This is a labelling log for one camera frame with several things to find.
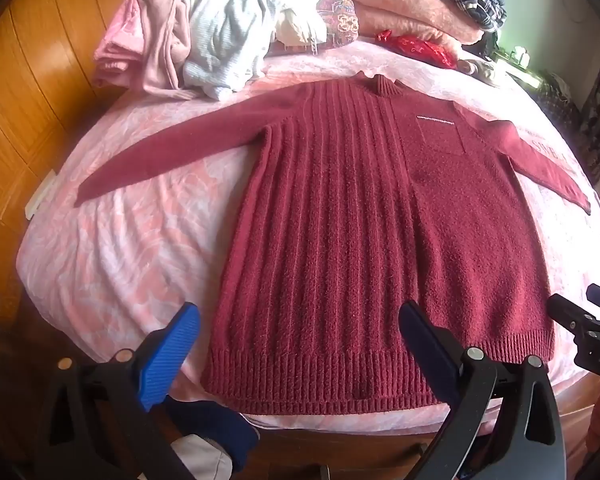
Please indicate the dark red knit sweater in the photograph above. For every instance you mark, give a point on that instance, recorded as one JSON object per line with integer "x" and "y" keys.
{"x": 355, "y": 235}

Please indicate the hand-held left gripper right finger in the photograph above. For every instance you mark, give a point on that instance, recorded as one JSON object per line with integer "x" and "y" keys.
{"x": 430, "y": 355}

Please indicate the dark patterned curtain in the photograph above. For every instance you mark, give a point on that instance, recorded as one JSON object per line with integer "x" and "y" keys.
{"x": 585, "y": 120}

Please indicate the wooden wardrobe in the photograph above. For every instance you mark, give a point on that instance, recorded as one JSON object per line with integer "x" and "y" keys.
{"x": 30, "y": 85}

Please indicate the pink garment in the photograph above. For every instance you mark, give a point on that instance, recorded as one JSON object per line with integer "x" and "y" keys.
{"x": 145, "y": 35}

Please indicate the beige printed cloth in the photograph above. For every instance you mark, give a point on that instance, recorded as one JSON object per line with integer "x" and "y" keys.
{"x": 482, "y": 71}

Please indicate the white ribbed garment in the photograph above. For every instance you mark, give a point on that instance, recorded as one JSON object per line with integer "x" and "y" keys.
{"x": 230, "y": 25}

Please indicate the person's grey shoe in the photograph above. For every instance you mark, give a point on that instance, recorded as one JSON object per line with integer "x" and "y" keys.
{"x": 200, "y": 460}

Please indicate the red printed pouch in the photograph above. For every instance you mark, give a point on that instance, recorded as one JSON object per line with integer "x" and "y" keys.
{"x": 420, "y": 47}

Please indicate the cream zip garment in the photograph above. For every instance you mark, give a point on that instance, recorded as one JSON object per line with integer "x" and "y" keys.
{"x": 300, "y": 27}

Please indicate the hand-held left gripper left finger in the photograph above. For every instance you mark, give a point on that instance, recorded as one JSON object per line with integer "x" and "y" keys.
{"x": 170, "y": 350}

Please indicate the person's navy trouser leg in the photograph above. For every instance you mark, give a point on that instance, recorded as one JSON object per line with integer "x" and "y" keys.
{"x": 220, "y": 425}

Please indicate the pink leaf patterned blanket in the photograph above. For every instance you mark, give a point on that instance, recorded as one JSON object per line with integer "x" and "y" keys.
{"x": 130, "y": 260}

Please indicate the pink fluffy folded blanket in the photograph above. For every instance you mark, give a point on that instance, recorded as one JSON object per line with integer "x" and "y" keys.
{"x": 405, "y": 0}

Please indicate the paisley patterned cloth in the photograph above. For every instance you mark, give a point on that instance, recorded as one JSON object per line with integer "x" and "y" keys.
{"x": 340, "y": 15}

